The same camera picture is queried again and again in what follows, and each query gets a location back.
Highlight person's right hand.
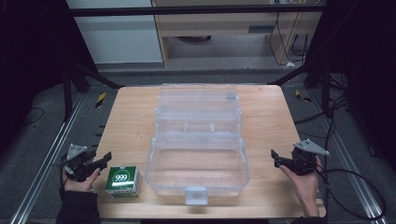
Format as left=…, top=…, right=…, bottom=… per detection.
left=277, top=155, right=323, bottom=218

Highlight black floor cables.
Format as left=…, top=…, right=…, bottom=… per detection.
left=293, top=74, right=353, bottom=157

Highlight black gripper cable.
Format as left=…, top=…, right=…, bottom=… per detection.
left=314, top=161, right=388, bottom=222

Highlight person's left hand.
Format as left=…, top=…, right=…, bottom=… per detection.
left=62, top=166, right=102, bottom=193

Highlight green and white carton box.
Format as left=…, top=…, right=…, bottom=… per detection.
left=105, top=164, right=143, bottom=199

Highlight black floor cable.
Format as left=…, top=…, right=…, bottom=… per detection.
left=21, top=106, right=45, bottom=127

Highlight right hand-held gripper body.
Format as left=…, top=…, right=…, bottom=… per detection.
left=289, top=138, right=331, bottom=176

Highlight black metal stand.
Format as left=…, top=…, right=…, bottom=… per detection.
left=61, top=55, right=125, bottom=123
left=267, top=52, right=332, bottom=119

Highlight black hanging cables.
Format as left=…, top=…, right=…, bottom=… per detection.
left=268, top=11, right=312, bottom=67

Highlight clear plastic storage box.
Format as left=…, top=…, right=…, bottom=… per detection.
left=143, top=82, right=250, bottom=206

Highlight yellow black striped tape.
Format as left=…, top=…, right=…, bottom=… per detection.
left=294, top=89, right=312, bottom=104
left=94, top=91, right=107, bottom=109

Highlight light wooden desk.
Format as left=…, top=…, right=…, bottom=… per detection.
left=150, top=0, right=325, bottom=68

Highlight white cabinet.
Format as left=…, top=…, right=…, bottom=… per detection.
left=65, top=0, right=164, bottom=65

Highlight aluminium floor rail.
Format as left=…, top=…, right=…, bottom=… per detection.
left=307, top=90, right=390, bottom=224
left=8, top=92, right=86, bottom=224

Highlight black horizontal frame bar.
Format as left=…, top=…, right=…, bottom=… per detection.
left=67, top=4, right=327, bottom=18

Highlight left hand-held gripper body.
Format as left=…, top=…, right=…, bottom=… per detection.
left=60, top=143, right=98, bottom=183

